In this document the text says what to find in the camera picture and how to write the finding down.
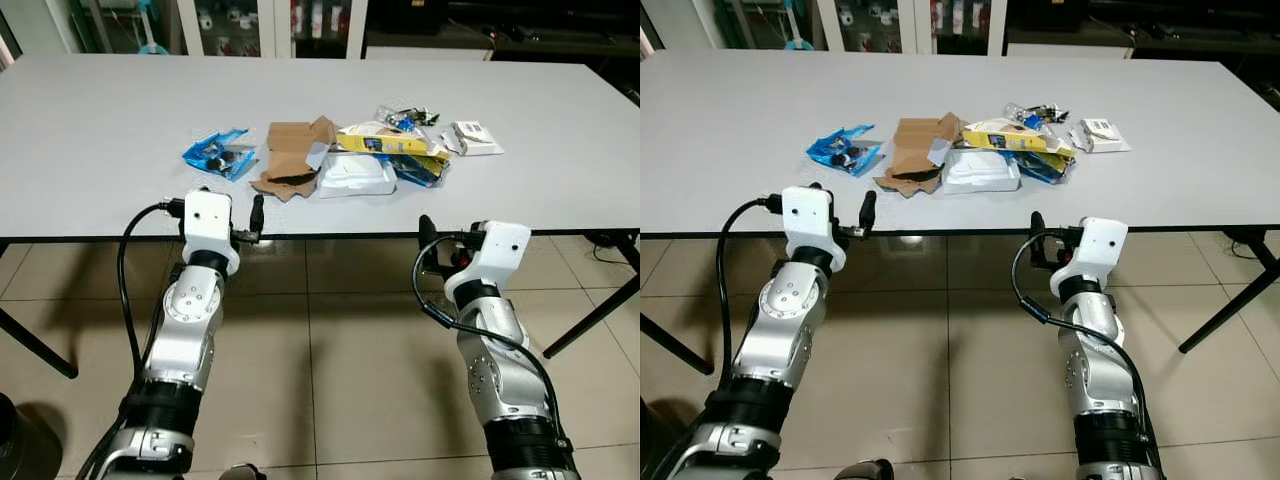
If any black rubbish bin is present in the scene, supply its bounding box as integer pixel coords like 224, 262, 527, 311
640, 398, 669, 479
0, 393, 23, 451

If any white table with black legs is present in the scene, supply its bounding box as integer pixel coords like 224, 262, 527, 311
0, 55, 641, 379
640, 50, 1280, 376

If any yellow carton box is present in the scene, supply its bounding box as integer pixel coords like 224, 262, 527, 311
962, 117, 1076, 158
335, 121, 451, 161

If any blue crumpled snack wrapper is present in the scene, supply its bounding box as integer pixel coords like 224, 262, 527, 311
181, 127, 259, 182
806, 124, 885, 178

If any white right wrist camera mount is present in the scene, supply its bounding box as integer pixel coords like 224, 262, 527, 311
444, 222, 532, 308
1050, 217, 1129, 299

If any white foam tray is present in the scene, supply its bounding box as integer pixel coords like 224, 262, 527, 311
942, 148, 1023, 195
317, 152, 398, 199

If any brown torn cardboard scrap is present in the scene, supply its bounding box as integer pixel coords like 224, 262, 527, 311
250, 170, 321, 203
874, 165, 946, 198

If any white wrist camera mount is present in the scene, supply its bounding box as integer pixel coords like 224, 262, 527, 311
444, 222, 532, 308
782, 186, 841, 271
181, 190, 241, 276
1050, 217, 1129, 299

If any white glass door cabinet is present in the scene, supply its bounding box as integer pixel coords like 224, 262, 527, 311
700, 0, 1006, 56
60, 0, 366, 58

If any small white packet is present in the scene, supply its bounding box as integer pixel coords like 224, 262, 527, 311
1068, 117, 1133, 154
440, 121, 505, 157

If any brown cardboard box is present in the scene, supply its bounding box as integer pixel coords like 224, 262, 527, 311
890, 113, 966, 176
264, 116, 339, 181

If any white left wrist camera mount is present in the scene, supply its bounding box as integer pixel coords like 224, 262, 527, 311
782, 186, 841, 271
181, 190, 241, 276

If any blue yellow plastic packet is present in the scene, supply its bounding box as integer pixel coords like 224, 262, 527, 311
390, 152, 449, 189
1018, 150, 1076, 186

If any clear crumpled plastic wrapper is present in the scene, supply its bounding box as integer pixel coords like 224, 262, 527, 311
1003, 100, 1071, 127
375, 103, 441, 131

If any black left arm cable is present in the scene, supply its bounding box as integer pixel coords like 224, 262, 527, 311
716, 196, 791, 376
116, 198, 189, 381

